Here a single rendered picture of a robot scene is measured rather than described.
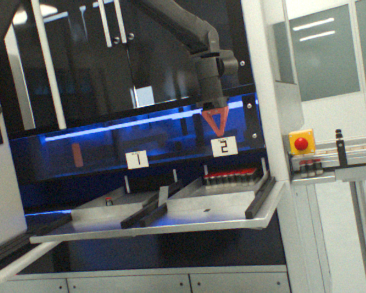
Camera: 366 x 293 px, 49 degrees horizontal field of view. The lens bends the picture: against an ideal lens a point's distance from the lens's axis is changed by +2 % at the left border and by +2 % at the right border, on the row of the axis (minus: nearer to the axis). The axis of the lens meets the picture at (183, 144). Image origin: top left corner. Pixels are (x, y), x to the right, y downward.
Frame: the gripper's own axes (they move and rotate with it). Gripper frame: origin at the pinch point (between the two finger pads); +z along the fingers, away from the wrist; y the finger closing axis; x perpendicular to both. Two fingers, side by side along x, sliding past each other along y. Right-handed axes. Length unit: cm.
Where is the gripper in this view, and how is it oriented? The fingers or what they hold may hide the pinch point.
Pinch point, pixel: (219, 132)
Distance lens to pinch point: 105.4
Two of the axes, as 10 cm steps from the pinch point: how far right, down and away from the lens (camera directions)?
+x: -9.1, 1.7, 3.8
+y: 3.5, -1.6, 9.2
